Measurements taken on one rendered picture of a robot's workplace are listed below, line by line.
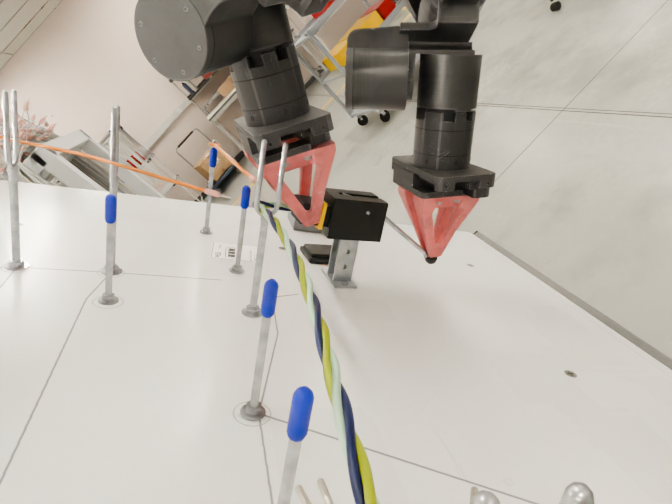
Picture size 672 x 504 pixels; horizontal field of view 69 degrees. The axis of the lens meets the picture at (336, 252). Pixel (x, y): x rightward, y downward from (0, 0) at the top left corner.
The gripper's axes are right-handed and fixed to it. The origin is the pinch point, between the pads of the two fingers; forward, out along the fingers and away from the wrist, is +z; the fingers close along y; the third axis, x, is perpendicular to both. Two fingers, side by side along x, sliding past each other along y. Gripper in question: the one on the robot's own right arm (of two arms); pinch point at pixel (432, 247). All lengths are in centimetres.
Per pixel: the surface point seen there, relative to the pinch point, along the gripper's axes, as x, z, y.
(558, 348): 5.5, 5.1, 14.1
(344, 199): -11.1, -6.9, 2.1
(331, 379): -21.4, -8.7, 29.3
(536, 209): 121, 42, -118
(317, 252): -11.6, 1.1, -4.8
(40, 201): -40.7, -3.0, -19.6
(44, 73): -184, 16, -808
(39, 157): -47, -2, -54
